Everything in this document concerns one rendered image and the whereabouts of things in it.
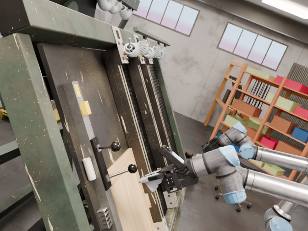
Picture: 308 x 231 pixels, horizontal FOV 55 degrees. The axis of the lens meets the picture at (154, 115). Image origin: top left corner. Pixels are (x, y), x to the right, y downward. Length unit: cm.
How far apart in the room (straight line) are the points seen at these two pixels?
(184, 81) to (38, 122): 920
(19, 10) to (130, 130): 89
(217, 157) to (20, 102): 63
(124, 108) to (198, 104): 859
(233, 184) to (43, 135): 62
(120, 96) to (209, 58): 851
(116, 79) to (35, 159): 76
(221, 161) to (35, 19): 71
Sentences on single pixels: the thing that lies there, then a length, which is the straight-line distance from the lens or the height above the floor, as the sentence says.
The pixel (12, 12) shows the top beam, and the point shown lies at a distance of 92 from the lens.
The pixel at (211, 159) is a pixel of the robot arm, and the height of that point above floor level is 161.
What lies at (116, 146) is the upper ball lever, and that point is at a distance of 104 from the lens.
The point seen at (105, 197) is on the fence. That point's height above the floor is 130.
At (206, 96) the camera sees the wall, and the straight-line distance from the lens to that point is 1008.
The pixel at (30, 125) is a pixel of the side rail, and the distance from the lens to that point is 91.
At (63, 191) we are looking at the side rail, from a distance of 92.
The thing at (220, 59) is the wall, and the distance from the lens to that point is 1002.
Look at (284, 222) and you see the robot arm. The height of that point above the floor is 127.
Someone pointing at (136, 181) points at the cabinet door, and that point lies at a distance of 158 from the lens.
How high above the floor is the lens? 190
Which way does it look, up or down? 13 degrees down
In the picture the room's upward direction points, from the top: 22 degrees clockwise
